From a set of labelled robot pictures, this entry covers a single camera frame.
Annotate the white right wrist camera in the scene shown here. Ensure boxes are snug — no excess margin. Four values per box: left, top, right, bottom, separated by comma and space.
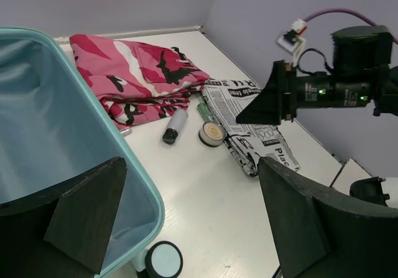
276, 19, 307, 67

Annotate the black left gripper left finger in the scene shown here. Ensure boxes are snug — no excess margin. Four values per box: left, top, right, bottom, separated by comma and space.
1, 157, 127, 277

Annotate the green lipstick tube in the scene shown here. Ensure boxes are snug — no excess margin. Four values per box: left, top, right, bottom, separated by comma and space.
197, 103, 214, 122

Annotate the light blue hard suitcase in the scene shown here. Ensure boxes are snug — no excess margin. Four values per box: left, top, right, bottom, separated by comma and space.
1, 27, 183, 277

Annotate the newspaper print pouch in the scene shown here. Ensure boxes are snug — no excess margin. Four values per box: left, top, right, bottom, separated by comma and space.
201, 79, 300, 177

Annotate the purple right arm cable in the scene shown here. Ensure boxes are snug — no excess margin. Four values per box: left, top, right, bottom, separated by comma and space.
303, 7, 398, 45

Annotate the pink camouflage garment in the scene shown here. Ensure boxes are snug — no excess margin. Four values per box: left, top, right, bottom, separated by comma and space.
69, 34, 210, 129

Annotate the grey tube black cap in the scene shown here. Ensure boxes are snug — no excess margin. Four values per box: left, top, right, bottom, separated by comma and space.
162, 109, 188, 145

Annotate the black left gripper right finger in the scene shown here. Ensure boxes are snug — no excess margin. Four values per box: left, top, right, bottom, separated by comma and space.
257, 157, 397, 277

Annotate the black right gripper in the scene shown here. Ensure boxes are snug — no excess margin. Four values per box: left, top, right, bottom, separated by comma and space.
236, 25, 397, 125

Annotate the round powder compact jar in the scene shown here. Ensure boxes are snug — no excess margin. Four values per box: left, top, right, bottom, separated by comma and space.
198, 121, 226, 147

